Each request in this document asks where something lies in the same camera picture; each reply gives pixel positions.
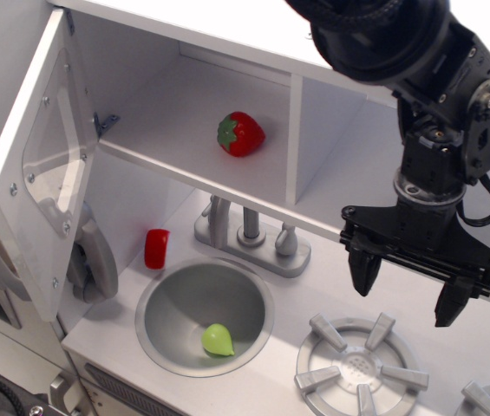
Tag white toy kitchen shelf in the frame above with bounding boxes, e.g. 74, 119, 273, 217
49, 0, 490, 313

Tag grey round sink bowl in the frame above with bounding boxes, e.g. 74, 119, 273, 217
135, 257, 274, 377

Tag white microwave door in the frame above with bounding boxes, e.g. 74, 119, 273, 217
0, 8, 97, 322

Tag grey toy telephone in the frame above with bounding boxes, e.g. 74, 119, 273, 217
67, 202, 118, 304

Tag grey toy faucet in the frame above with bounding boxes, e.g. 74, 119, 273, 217
194, 195, 311, 278

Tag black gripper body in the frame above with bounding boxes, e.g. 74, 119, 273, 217
340, 188, 490, 296

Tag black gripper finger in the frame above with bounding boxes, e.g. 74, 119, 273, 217
434, 276, 481, 328
348, 236, 383, 296

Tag green toy pear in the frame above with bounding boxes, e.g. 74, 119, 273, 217
201, 323, 235, 356

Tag red toy cylinder piece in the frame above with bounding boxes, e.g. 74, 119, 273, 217
144, 229, 170, 270

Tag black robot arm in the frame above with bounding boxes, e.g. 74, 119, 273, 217
291, 1, 490, 327

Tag red toy strawberry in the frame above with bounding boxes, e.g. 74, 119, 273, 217
217, 111, 266, 158

